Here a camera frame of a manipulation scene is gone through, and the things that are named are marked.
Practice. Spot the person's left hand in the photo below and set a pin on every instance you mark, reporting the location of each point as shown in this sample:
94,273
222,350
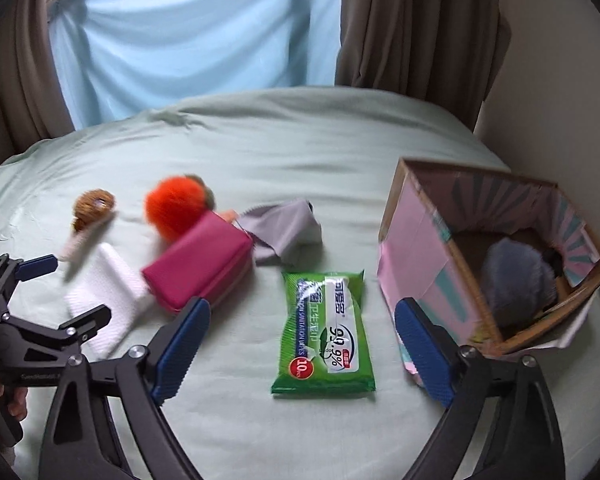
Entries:
19,407

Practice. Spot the green wet wipes pack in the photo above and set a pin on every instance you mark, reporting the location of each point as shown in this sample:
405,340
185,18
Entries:
325,332

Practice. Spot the brown curtain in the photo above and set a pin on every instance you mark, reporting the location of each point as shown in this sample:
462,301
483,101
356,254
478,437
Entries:
25,70
420,30

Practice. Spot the orange fluffy pompom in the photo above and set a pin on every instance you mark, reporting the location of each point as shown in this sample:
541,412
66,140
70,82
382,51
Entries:
175,207

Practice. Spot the light blue hanging sheet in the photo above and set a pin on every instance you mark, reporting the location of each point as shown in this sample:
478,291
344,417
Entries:
195,40

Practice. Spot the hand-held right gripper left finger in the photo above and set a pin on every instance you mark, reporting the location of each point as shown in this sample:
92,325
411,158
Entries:
180,352

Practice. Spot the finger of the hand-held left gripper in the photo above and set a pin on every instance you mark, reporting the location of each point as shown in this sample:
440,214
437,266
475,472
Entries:
36,266
87,321

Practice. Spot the grey cloth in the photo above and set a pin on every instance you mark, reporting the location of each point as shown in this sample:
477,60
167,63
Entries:
285,232

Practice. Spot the grey fluffy pompom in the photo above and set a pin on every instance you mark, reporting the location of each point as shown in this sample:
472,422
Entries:
515,280

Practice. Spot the white towel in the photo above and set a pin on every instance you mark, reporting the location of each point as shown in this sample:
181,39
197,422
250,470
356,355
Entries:
105,285

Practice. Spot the pink zip pouch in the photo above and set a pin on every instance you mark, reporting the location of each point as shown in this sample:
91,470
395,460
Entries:
200,260

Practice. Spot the pink papered cardboard box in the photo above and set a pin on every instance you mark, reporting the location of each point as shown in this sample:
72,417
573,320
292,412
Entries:
420,255

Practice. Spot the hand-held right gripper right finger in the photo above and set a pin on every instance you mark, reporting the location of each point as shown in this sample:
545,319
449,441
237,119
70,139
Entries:
424,352

